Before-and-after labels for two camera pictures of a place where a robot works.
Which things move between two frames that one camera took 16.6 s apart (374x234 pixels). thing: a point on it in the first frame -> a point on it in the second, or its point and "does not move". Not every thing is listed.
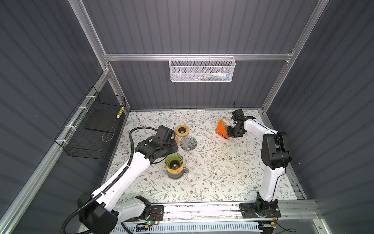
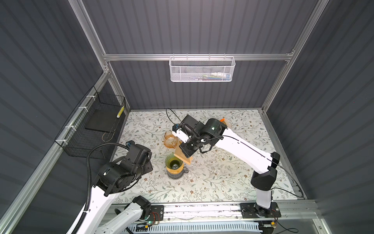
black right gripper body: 233,133 -> 191,144
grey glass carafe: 177,176 does not move
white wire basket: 201,68 does not move
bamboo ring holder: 176,171 does not move
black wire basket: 90,132 does not move
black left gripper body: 172,147 -> 148,167
